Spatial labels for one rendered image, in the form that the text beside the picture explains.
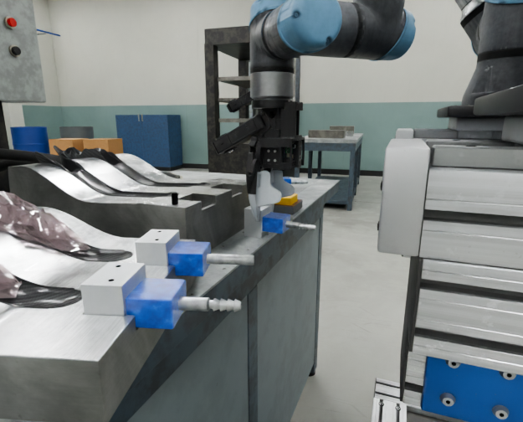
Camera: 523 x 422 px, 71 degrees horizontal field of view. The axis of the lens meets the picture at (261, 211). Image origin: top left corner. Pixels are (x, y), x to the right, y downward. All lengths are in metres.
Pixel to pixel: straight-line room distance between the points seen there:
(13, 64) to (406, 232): 1.31
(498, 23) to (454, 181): 0.57
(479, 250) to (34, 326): 0.36
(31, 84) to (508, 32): 1.31
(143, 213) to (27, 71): 0.95
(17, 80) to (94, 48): 7.84
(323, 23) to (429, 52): 6.59
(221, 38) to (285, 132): 4.20
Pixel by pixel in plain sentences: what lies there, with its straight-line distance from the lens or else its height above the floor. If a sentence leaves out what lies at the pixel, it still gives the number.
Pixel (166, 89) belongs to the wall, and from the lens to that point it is 8.18.
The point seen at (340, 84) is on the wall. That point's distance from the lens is 7.05.
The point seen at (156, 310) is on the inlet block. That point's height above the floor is 0.86.
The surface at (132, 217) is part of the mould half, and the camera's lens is 0.61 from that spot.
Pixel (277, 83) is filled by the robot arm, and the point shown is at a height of 1.07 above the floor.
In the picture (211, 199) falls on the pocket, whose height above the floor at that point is 0.88.
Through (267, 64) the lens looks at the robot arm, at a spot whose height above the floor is 1.10.
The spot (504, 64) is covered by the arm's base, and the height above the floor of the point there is 1.11.
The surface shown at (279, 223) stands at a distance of 0.66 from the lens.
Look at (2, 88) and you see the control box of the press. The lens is 1.41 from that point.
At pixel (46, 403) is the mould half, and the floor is 0.82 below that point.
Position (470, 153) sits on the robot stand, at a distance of 0.33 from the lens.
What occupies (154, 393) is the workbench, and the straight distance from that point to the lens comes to 0.55.
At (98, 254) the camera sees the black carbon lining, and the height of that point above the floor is 0.85.
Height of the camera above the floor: 1.01
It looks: 14 degrees down
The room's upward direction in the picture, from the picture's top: straight up
